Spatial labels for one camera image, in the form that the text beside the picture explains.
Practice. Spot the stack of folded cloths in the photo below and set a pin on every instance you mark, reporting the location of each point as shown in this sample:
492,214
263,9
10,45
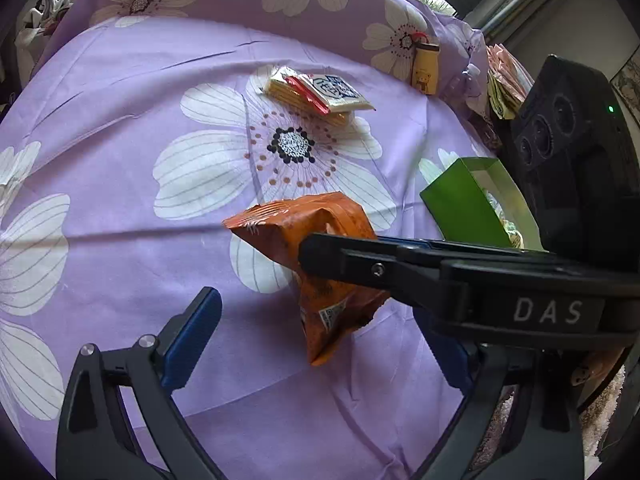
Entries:
507,82

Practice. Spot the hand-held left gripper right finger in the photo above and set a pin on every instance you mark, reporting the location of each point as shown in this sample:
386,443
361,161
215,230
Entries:
450,360

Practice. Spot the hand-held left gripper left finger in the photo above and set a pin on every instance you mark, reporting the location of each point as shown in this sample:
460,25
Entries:
194,342

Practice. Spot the purple floral bedsheet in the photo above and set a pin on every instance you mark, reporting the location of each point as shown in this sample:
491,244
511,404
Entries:
125,160

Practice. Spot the pile of white clothes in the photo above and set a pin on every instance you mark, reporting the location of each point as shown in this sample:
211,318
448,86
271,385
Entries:
42,17

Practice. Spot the clear plastic water bottle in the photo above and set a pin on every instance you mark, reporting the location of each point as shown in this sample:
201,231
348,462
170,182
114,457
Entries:
461,87

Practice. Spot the green cardboard box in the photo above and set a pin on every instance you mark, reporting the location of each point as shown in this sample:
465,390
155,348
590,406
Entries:
460,205

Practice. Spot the yellow bear printed bottle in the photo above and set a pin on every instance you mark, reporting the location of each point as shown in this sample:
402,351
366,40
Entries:
425,67

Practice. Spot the orange snack packet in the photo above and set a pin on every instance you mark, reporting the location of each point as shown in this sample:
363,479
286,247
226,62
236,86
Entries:
300,220

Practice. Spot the pink fluffy rug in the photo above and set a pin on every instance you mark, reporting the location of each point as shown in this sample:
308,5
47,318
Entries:
598,401

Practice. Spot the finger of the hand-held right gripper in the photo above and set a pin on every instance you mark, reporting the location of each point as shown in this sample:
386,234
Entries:
475,246
360,265

